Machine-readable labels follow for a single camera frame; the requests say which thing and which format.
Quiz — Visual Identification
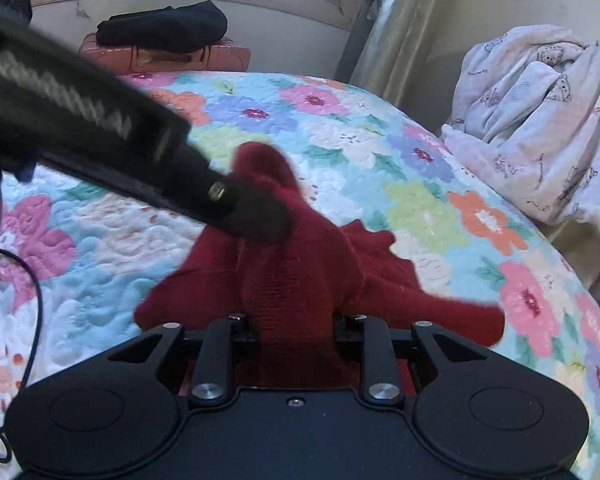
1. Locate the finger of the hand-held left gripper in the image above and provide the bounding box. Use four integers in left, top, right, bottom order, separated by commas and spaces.
219, 174, 294, 246

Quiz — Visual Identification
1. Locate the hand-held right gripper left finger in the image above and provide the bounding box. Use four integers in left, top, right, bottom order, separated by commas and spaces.
107, 313, 261, 407

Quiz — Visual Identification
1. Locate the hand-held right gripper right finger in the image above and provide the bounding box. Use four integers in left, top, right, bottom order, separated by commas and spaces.
332, 313, 488, 404

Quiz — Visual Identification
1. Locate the dark red knit sweater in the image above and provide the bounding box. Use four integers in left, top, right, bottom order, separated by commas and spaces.
133, 141, 507, 397

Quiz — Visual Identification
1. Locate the pink bag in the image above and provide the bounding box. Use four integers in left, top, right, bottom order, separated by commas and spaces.
78, 31, 252, 78

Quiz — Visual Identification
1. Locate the black folded cloth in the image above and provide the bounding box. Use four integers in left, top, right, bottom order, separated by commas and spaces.
95, 0, 229, 55

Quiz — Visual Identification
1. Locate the floral quilted bedspread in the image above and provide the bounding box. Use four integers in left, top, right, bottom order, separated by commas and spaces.
0, 71, 600, 480

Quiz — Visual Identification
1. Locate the beige curtain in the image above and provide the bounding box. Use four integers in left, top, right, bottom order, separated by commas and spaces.
349, 0, 458, 95

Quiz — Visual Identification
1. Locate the white printed fleece blanket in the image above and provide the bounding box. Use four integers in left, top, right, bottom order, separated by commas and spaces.
439, 24, 600, 307

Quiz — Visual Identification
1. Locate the thin black cable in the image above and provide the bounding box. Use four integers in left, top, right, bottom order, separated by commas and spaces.
0, 246, 44, 464

